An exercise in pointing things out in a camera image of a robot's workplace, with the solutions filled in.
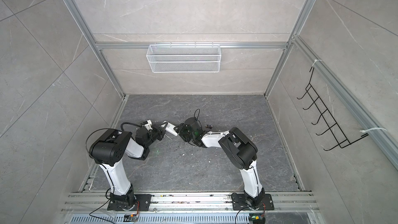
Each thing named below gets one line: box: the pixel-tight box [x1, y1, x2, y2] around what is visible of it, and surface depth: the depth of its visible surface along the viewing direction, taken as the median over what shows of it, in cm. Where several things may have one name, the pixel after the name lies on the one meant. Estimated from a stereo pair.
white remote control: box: [160, 120, 179, 136], surface depth 93 cm
